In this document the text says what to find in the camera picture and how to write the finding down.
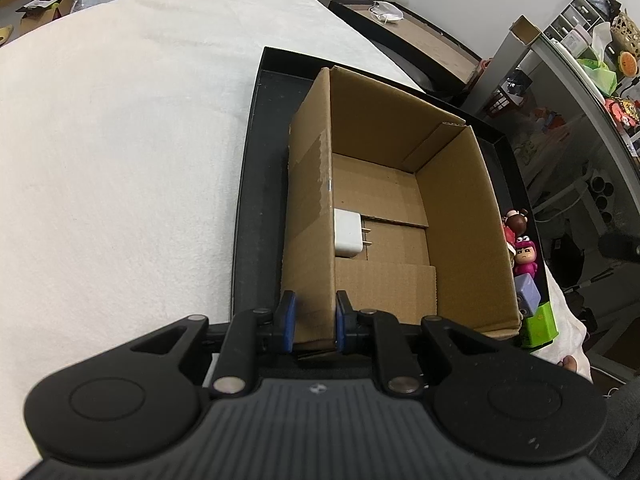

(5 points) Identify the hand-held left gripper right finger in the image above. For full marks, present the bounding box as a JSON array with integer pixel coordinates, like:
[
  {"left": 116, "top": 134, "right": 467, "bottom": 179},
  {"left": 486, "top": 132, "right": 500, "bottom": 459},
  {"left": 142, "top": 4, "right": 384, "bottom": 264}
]
[{"left": 335, "top": 290, "right": 506, "bottom": 396}]

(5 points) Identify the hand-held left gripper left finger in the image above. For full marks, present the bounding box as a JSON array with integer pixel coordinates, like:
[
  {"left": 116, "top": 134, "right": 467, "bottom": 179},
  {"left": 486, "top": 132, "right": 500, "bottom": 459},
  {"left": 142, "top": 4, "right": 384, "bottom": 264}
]
[{"left": 131, "top": 290, "right": 299, "bottom": 396}]

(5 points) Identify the pink doll figurine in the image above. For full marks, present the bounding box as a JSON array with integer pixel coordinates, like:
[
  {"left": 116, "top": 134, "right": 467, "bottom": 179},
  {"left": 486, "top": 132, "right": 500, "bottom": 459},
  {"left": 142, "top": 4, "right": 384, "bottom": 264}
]
[{"left": 512, "top": 236, "right": 540, "bottom": 277}]

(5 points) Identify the purple cube figurine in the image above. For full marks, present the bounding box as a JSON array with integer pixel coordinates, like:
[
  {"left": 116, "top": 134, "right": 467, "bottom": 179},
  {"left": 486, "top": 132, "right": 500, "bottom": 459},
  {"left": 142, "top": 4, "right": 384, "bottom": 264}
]
[{"left": 513, "top": 274, "right": 542, "bottom": 317}]

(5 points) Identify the brown bear figurine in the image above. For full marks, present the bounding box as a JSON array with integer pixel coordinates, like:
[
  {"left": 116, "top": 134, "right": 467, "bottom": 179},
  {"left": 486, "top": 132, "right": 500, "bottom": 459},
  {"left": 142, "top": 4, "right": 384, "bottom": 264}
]
[{"left": 502, "top": 208, "right": 530, "bottom": 233}]

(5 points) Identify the green hexagonal lidded container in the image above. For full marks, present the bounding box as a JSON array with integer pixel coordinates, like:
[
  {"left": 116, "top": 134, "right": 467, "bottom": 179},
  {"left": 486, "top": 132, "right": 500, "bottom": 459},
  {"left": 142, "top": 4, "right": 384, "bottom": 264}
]
[{"left": 521, "top": 301, "right": 559, "bottom": 349}]

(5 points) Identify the brown cardboard box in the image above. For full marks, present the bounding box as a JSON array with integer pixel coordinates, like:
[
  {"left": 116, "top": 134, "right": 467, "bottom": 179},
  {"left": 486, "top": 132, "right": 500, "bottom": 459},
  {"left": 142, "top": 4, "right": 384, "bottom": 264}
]
[{"left": 280, "top": 66, "right": 523, "bottom": 356}]

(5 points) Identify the black shallow tray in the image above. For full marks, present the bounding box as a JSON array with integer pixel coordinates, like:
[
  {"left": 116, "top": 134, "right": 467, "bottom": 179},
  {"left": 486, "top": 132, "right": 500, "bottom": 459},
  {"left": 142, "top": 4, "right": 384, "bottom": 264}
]
[{"left": 230, "top": 46, "right": 561, "bottom": 361}]

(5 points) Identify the clear printed plastic bag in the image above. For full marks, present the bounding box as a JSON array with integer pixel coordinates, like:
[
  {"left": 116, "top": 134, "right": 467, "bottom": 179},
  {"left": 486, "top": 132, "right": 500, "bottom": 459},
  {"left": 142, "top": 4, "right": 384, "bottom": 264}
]
[{"left": 510, "top": 105, "right": 588, "bottom": 191}]

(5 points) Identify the red patterned ornament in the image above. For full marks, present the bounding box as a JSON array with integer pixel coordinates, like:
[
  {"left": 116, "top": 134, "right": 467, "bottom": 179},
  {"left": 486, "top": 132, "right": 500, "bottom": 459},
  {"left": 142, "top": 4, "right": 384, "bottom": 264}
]
[{"left": 604, "top": 95, "right": 640, "bottom": 133}]

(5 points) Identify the green tissue box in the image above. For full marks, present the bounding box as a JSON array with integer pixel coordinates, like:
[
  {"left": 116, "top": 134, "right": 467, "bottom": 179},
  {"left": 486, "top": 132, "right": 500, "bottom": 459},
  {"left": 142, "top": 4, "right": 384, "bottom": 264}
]
[{"left": 575, "top": 21, "right": 620, "bottom": 96}]

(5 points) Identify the grey glass-top table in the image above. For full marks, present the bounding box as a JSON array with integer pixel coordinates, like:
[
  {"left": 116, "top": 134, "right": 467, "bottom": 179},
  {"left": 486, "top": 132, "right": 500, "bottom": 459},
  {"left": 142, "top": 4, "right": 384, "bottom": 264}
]
[{"left": 465, "top": 15, "right": 640, "bottom": 241}]

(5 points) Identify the red lantern toy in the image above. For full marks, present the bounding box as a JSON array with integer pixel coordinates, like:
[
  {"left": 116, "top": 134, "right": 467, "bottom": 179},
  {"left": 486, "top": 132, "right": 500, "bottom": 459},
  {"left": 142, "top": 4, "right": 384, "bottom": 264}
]
[{"left": 486, "top": 85, "right": 518, "bottom": 118}]

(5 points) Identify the white plastic jar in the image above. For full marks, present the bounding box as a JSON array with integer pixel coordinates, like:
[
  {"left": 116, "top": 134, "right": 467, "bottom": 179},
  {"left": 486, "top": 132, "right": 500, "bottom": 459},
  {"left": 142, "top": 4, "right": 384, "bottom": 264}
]
[{"left": 562, "top": 25, "right": 592, "bottom": 58}]

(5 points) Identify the wicker basket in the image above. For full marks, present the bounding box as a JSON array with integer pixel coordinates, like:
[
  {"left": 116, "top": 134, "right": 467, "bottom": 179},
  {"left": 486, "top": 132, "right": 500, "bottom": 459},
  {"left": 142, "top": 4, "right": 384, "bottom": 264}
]
[{"left": 611, "top": 11, "right": 640, "bottom": 51}]

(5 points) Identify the white drawer organizer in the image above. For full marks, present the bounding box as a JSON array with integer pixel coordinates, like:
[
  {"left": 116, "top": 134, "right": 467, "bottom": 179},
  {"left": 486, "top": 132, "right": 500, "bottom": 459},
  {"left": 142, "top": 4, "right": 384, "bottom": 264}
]
[{"left": 542, "top": 0, "right": 612, "bottom": 43}]

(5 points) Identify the open narrow cardboard box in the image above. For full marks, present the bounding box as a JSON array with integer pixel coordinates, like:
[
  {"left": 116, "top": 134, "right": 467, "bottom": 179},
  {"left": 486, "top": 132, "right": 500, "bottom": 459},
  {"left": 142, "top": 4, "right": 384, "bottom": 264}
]
[{"left": 508, "top": 15, "right": 543, "bottom": 47}]

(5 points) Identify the black tray with cardboard liner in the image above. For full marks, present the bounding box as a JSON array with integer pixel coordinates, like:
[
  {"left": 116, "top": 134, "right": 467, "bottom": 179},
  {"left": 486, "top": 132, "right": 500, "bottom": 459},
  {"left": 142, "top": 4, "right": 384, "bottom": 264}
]
[{"left": 328, "top": 0, "right": 485, "bottom": 92}]

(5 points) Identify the white face mask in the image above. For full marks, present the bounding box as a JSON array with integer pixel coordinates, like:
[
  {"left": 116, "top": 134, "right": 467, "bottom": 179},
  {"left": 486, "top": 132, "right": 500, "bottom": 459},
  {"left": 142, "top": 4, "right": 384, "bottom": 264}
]
[{"left": 369, "top": 2, "right": 405, "bottom": 24}]

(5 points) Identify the flat cardboard box with picture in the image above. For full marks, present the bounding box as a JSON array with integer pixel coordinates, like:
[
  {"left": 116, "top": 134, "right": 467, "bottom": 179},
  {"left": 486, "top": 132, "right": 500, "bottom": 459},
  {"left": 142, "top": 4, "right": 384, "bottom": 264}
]
[{"left": 15, "top": 0, "right": 75, "bottom": 28}]

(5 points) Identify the white wall charger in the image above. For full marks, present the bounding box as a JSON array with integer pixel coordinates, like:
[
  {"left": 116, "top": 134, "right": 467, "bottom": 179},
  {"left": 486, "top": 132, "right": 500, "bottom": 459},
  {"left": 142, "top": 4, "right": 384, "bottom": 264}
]
[{"left": 333, "top": 208, "right": 373, "bottom": 259}]

